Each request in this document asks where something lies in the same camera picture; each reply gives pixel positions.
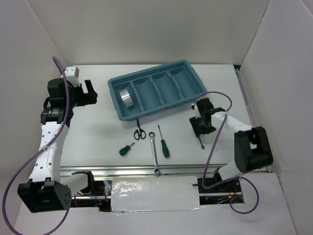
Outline white foil-edged cover sheet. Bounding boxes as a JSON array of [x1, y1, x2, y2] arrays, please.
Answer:
[[111, 176, 200, 212]]

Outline long green handled screwdriver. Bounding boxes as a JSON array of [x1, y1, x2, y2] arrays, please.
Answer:
[[158, 125, 170, 158]]

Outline small silver ratchet wrench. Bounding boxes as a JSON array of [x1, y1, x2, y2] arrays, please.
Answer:
[[198, 136, 205, 150]]

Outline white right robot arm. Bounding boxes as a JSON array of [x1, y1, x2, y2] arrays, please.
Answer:
[[189, 98, 273, 192]]

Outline large silver ratchet wrench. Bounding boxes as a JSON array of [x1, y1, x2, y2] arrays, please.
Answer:
[[149, 132, 160, 176]]

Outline aluminium rail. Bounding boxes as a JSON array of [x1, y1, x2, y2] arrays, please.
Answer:
[[234, 65, 273, 174], [60, 165, 268, 177]]

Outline stubby green handled screwdriver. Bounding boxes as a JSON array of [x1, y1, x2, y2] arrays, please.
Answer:
[[119, 142, 135, 156]]

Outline black handled scissors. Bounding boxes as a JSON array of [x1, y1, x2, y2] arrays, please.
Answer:
[[134, 119, 146, 140]]

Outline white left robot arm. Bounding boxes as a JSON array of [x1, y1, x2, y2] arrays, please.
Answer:
[[18, 78, 97, 213]]

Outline aluminium right side rail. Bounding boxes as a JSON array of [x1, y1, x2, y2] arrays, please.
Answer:
[[234, 65, 273, 174]]

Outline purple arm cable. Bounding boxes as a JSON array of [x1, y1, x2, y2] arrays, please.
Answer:
[[190, 92, 260, 215], [1, 56, 74, 235]]

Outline aluminium front rail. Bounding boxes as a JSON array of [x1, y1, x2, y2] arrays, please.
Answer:
[[60, 165, 268, 177]]

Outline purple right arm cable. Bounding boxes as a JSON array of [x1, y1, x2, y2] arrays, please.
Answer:
[[190, 92, 260, 215]]

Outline blue four-compartment tray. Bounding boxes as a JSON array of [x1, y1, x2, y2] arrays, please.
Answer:
[[108, 60, 207, 121]]

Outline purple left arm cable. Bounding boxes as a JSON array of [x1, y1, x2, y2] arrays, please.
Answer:
[[1, 56, 74, 235]]

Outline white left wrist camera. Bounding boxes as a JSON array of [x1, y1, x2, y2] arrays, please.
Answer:
[[61, 66, 80, 87]]

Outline white tape roll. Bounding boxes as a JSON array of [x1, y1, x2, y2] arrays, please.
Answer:
[[119, 89, 134, 108]]

